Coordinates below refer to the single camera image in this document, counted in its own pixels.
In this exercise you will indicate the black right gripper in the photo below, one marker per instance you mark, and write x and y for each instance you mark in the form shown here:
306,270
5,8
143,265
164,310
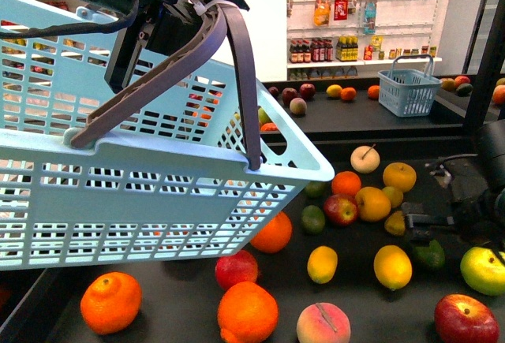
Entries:
470,203

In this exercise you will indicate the yellow lemon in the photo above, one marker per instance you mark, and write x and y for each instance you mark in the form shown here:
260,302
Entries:
392,267
322,264

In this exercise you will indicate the light teal shopping basket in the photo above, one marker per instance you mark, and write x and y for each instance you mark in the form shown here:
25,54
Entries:
171,181

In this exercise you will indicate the grey basket handle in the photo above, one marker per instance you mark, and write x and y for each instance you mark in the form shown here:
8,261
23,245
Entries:
220,20

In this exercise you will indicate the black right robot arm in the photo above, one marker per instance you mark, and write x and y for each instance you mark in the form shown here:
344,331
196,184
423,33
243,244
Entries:
489,143

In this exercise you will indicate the yellow apple back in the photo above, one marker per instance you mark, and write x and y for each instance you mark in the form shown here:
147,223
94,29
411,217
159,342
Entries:
400,175

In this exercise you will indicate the small yellow green fruit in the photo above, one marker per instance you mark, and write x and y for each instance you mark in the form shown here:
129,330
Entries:
395,196

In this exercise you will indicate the green avocado right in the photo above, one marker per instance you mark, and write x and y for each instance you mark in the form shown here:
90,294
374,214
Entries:
431,257

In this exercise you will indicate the brownish yellow pear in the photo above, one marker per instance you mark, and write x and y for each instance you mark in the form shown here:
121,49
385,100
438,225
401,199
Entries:
395,224

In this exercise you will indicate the green yellow apple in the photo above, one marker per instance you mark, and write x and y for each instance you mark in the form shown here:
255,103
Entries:
483,270

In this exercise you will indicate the yellow orange apple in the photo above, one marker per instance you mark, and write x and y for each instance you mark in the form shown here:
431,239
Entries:
373,204

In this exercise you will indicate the white pear back right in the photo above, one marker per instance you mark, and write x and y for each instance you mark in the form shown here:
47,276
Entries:
365,159

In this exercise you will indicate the small blue basket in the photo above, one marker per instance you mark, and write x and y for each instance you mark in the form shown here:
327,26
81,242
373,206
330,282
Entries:
408,92

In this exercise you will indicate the round orange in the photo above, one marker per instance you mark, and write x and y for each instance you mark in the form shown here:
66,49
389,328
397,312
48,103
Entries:
346,182

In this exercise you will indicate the big red apple front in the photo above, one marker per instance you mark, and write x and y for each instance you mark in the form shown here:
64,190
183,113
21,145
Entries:
461,318

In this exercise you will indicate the green lime upper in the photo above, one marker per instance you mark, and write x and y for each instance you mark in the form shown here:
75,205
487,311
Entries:
315,189

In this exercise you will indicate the green lime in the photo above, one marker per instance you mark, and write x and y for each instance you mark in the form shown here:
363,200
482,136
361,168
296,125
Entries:
315,189
312,220

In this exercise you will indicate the black fruit tray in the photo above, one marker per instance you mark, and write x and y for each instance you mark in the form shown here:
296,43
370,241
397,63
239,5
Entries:
180,299

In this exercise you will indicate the green lime lower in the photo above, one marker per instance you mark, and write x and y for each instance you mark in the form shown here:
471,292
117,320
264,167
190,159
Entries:
312,220

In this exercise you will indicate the large bumpy orange centre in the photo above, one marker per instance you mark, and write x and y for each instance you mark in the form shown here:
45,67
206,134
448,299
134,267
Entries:
275,236

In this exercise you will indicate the peach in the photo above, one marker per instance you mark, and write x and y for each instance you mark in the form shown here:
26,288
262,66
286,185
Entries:
323,322

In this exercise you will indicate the red pomegranate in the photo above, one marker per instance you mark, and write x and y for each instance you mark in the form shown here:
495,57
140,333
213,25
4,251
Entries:
230,270

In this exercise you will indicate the bumpy orange front right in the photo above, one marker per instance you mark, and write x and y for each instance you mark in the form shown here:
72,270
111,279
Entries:
247,313

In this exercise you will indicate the bumpy orange front left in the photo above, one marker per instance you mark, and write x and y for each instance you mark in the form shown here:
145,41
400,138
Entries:
111,302

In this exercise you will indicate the black metal shelf post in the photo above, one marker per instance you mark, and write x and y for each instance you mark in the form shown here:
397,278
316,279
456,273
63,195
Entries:
489,70

